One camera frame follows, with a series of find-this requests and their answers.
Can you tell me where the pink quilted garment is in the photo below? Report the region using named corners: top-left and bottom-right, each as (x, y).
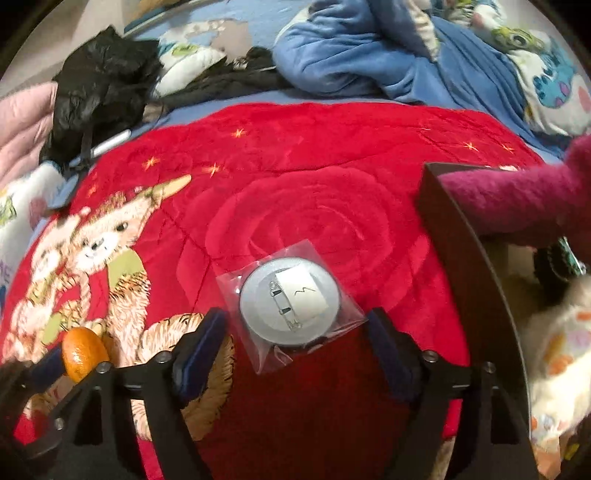
top-left (0, 81), bottom-right (58, 189)

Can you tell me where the magenta plush toy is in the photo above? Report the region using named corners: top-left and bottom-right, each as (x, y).
top-left (440, 135), bottom-right (590, 263)

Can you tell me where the red teddy bear blanket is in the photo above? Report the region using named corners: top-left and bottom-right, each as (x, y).
top-left (1, 103), bottom-right (541, 479)

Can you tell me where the white patterned plush toy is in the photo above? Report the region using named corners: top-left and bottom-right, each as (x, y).
top-left (520, 275), bottom-right (590, 479)

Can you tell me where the blue cartoon monster duvet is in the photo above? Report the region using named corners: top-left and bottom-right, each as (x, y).
top-left (273, 1), bottom-right (590, 156)

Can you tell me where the orange tangerine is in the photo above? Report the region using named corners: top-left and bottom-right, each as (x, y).
top-left (61, 327), bottom-right (110, 383)

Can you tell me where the black cardboard box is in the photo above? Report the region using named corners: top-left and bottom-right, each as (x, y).
top-left (416, 162), bottom-right (530, 427)

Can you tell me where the round silver item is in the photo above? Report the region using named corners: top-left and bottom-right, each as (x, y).
top-left (216, 240), bottom-right (367, 375)

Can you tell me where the dark garment near pillow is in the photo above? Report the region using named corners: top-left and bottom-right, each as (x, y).
top-left (142, 46), bottom-right (290, 123)

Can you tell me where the black puffer jacket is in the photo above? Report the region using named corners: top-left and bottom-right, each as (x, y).
top-left (40, 27), bottom-right (161, 168)

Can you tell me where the cartoon print pillow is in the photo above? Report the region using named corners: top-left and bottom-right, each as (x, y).
top-left (153, 42), bottom-right (226, 98)

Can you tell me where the blue bed sheet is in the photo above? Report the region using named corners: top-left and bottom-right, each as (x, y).
top-left (124, 1), bottom-right (565, 161)

